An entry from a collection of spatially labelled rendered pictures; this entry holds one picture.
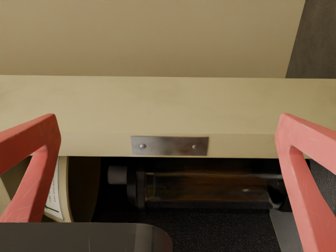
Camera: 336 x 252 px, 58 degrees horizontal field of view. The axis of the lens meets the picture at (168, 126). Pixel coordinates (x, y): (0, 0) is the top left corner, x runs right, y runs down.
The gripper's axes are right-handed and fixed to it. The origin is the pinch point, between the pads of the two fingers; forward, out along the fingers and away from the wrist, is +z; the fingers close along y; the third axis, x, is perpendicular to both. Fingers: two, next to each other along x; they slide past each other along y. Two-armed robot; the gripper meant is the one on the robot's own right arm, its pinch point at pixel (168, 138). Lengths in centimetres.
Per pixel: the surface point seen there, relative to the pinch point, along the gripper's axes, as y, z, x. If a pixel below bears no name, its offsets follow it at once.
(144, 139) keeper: 2.2, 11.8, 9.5
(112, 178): 7.8, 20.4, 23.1
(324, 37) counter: -26.3, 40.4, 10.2
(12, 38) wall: 34, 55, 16
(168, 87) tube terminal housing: -0.1, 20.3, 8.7
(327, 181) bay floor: -18.5, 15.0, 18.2
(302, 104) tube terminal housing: -13.9, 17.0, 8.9
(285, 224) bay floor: -18.4, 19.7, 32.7
